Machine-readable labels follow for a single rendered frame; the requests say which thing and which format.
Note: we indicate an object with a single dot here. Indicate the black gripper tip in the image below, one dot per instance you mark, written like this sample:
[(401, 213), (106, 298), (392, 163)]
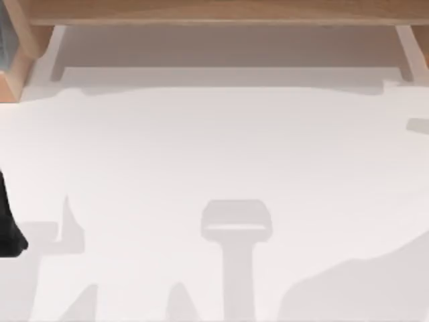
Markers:
[(8, 234)]

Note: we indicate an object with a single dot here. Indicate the wooden cupboard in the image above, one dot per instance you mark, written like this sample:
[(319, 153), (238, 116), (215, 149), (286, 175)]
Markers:
[(234, 11)]

